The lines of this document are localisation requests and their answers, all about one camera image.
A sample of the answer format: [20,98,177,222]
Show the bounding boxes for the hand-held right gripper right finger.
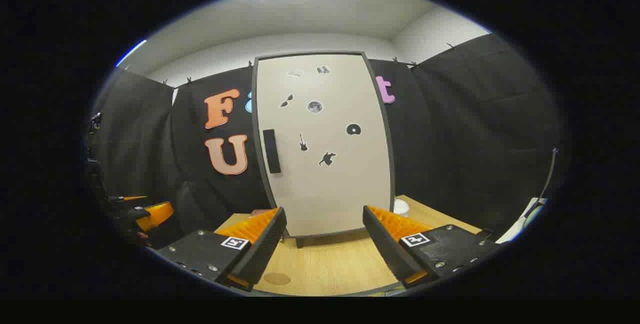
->
[362,205,503,290]

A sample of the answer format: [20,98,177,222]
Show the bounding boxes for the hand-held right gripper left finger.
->
[150,206,288,293]

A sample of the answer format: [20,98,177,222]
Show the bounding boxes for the grey cabinet door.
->
[251,51,397,239]

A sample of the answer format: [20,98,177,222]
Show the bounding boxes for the black door handle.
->
[262,129,282,174]

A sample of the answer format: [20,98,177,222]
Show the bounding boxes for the black backdrop cloth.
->
[90,33,563,250]

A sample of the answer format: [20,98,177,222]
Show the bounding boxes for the thin dark cable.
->
[527,148,559,215]

